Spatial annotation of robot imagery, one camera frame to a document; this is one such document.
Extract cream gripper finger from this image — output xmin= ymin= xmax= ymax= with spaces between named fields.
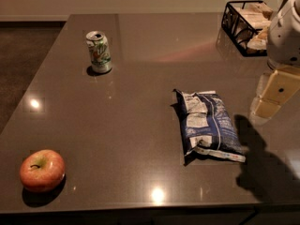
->
xmin=249 ymin=97 xmax=280 ymax=123
xmin=259 ymin=67 xmax=300 ymax=105

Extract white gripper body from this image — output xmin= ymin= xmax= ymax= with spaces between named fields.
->
xmin=266 ymin=0 xmax=300 ymax=68

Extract red green apple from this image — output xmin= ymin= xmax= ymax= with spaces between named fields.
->
xmin=20 ymin=149 xmax=65 ymax=193

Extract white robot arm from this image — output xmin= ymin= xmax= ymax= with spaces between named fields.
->
xmin=250 ymin=0 xmax=300 ymax=124

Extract green white 7up can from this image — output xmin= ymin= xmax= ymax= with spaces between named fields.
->
xmin=85 ymin=31 xmax=112 ymax=74

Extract napkin packets in basket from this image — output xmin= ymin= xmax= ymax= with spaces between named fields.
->
xmin=237 ymin=2 xmax=273 ymax=51

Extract blue white chip bag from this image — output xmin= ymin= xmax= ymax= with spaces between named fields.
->
xmin=174 ymin=89 xmax=246 ymax=162

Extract black wire basket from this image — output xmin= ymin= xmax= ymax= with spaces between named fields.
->
xmin=221 ymin=0 xmax=266 ymax=57

